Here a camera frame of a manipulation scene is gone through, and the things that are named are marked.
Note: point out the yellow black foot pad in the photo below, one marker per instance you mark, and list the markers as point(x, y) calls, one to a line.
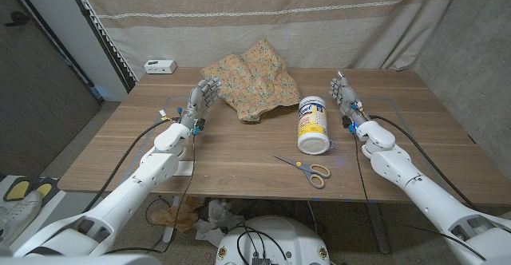
point(44, 189)
point(18, 190)

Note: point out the crumpled brown paper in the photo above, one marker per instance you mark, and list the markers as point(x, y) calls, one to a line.
point(175, 217)

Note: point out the floral patterned cloth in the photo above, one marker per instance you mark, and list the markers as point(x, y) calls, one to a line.
point(255, 81)

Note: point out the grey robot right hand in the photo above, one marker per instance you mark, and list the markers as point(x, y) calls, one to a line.
point(347, 95)

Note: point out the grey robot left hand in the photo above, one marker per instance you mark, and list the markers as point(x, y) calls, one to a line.
point(197, 101)

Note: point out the white sneaker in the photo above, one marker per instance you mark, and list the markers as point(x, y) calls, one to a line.
point(20, 215)

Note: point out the white paper slip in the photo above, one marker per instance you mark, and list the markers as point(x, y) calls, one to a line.
point(185, 169)

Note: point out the dark grey door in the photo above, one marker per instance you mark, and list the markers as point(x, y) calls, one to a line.
point(40, 97)

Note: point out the white yellow wipes canister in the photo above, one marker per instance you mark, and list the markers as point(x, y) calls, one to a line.
point(313, 125)

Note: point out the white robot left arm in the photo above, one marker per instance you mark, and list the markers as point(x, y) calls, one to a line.
point(131, 193)

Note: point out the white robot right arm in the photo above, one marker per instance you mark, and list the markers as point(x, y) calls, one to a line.
point(423, 193)

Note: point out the grey scissors with tan grips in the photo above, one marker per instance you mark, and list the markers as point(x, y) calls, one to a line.
point(306, 168)

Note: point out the crumpled white paper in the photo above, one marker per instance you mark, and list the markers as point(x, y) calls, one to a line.
point(219, 213)

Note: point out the white power strip box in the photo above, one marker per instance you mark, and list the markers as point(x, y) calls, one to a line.
point(159, 66)

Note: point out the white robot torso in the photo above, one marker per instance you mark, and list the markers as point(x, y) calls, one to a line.
point(287, 237)

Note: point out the beige striped curtain backdrop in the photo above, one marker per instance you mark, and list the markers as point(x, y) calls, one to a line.
point(279, 17)

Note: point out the metal table leg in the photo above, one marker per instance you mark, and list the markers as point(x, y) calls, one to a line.
point(377, 229)
point(169, 233)

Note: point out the perforated metal rail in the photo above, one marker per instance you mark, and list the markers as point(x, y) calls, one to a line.
point(104, 41)

